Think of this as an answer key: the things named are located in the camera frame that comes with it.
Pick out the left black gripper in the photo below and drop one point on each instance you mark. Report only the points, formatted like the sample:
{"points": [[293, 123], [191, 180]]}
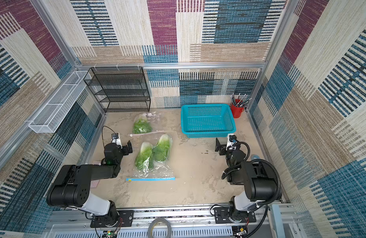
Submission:
{"points": [[125, 150]]}

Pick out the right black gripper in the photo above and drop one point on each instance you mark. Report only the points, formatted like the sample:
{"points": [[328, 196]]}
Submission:
{"points": [[220, 145]]}

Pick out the chinese cabbage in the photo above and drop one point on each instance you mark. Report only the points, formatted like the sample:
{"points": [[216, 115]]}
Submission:
{"points": [[161, 151], [144, 160]]}

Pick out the clear blue-zip bag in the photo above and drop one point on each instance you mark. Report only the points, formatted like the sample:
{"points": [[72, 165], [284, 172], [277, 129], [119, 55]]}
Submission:
{"points": [[161, 170]]}

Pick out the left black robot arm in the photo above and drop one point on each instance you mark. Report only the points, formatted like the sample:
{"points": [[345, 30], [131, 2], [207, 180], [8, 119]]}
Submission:
{"points": [[71, 188]]}

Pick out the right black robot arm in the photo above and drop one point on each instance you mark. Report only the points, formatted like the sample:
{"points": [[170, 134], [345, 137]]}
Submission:
{"points": [[260, 179]]}

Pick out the clear pink-zip lettuce bag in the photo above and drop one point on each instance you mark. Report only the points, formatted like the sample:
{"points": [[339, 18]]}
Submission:
{"points": [[154, 119]]}

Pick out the teal plastic basket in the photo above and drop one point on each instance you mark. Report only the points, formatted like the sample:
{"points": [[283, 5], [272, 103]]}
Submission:
{"points": [[207, 120]]}

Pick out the blue tape roll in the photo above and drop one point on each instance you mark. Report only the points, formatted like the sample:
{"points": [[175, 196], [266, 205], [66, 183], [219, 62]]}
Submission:
{"points": [[254, 156]]}

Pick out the red utensil cup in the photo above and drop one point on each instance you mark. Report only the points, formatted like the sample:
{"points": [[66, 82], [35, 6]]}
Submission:
{"points": [[237, 108]]}

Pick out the metal utensils in cup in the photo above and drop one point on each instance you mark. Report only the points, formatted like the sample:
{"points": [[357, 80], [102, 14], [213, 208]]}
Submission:
{"points": [[244, 98]]}

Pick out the grey tape roll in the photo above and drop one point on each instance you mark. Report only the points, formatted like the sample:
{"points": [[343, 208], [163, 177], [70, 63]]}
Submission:
{"points": [[159, 227]]}

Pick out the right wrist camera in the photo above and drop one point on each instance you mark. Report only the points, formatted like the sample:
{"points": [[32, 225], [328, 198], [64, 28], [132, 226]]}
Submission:
{"points": [[231, 140]]}

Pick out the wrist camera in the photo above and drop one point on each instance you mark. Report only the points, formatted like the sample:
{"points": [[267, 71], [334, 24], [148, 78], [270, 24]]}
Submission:
{"points": [[116, 139], [231, 140]]}

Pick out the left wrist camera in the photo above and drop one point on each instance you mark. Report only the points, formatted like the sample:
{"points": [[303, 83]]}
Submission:
{"points": [[116, 139]]}

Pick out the black wire shelf rack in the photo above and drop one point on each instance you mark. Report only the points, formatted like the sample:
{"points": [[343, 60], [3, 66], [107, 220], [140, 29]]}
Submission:
{"points": [[119, 89]]}

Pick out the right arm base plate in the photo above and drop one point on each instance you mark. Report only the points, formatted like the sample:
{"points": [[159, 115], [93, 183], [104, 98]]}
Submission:
{"points": [[223, 215]]}

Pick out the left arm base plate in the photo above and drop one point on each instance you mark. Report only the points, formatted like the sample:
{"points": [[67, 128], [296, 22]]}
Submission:
{"points": [[121, 218]]}

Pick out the white mesh wall basket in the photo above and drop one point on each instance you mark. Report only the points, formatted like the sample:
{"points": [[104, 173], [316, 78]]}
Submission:
{"points": [[56, 109]]}

